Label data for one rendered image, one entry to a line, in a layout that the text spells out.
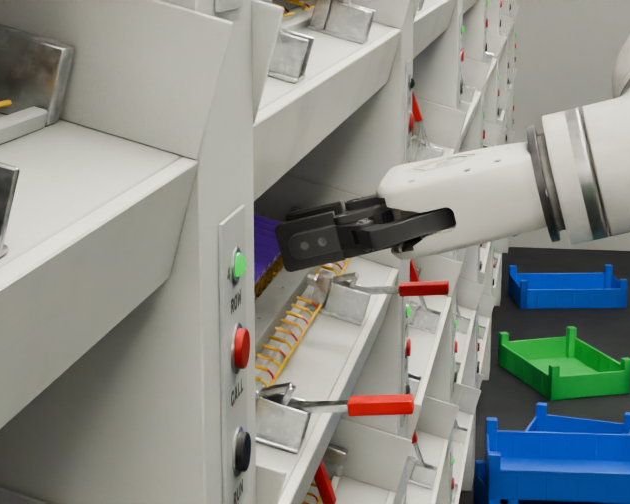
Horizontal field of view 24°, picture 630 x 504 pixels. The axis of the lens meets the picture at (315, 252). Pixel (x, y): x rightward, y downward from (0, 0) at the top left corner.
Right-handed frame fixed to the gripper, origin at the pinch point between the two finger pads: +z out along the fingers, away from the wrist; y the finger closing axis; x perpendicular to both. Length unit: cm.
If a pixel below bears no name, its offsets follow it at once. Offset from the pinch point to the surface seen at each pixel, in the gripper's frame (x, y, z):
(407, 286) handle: 6.5, -8.6, -3.8
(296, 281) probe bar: 3.8, -5.6, 3.3
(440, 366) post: 37, -97, 8
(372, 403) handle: 6.6, 18.1, -4.5
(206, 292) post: -5.7, 42.1, -4.4
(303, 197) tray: 1.0, -26.9, 5.8
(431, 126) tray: 5, -97, 2
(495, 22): 1, -237, -2
